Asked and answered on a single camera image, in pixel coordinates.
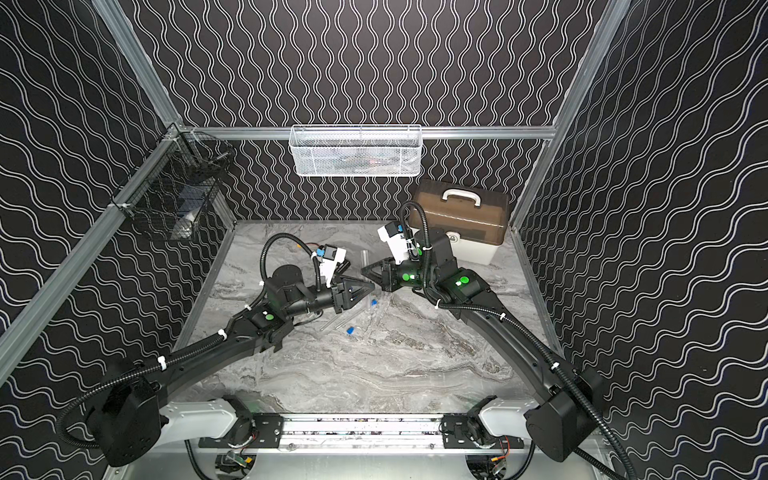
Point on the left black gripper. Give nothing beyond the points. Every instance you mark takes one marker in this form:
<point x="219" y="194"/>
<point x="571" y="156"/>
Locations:
<point x="338" y="294"/>

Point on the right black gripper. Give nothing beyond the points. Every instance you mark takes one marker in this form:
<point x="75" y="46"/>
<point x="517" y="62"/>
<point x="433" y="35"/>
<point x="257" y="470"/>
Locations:
<point x="388" y="275"/>

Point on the clear test tube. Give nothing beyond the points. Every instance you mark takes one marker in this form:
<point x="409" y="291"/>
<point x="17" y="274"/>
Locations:
<point x="370" y="311"/>
<point x="364" y="260"/>
<point x="340" y="322"/>

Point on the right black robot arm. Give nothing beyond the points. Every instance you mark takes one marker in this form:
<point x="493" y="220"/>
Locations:
<point x="567" y="416"/>

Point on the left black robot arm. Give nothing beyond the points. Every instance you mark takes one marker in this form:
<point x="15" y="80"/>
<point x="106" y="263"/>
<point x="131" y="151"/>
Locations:
<point x="130" y="411"/>

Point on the brown lid white toolbox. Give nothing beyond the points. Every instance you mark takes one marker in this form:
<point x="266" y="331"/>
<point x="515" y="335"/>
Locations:
<point x="475" y="220"/>

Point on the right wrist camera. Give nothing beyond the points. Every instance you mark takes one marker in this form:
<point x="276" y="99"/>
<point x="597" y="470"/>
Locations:
<point x="401" y="242"/>

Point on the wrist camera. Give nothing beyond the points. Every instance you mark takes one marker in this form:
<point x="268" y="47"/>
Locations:
<point x="332" y="261"/>
<point x="401" y="242"/>

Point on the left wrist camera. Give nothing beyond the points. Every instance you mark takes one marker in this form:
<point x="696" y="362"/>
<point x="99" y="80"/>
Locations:
<point x="332" y="261"/>

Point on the white mesh wall basket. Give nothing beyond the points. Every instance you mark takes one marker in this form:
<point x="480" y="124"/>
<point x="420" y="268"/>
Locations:
<point x="375" y="150"/>

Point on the aluminium front rail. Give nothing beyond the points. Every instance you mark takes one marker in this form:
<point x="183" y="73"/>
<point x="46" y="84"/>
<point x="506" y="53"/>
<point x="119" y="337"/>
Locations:
<point x="345" y="433"/>

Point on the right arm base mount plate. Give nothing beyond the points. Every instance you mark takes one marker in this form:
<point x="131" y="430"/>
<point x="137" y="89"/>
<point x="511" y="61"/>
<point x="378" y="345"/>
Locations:
<point x="461" y="431"/>

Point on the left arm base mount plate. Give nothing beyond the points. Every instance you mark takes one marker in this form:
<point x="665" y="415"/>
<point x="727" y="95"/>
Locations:
<point x="257" y="431"/>

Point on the black wire wall basket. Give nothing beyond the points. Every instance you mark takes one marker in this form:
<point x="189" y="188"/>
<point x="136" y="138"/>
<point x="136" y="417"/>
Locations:
<point x="178" y="194"/>

